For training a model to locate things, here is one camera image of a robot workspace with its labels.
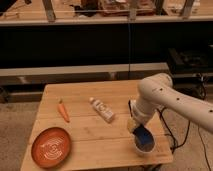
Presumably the long wooden shelf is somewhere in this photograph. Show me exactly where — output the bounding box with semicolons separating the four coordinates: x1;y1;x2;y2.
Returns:
0;62;169;76

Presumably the wooden table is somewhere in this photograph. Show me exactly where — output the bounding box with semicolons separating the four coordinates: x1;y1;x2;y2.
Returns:
30;80;173;171

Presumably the white ceramic cup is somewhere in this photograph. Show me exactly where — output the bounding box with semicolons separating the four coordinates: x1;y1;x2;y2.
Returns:
134;136;156;156

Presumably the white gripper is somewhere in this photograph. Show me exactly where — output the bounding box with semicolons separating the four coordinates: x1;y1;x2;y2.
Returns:
128;100;155;149

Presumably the orange carrot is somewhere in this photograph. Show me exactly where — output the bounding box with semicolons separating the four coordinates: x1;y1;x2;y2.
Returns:
58;100;70;123

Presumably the white plastic bottle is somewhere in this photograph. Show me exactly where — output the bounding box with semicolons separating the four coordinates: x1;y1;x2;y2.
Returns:
89;97;115;123

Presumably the black cable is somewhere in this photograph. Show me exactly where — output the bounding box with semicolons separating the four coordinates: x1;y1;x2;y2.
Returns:
156;107;212;171

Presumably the orange ceramic plate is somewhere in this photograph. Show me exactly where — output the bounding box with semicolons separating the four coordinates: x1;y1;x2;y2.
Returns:
31;127;71;168

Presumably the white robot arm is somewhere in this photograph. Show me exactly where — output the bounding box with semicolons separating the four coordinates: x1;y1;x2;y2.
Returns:
128;73;213;153

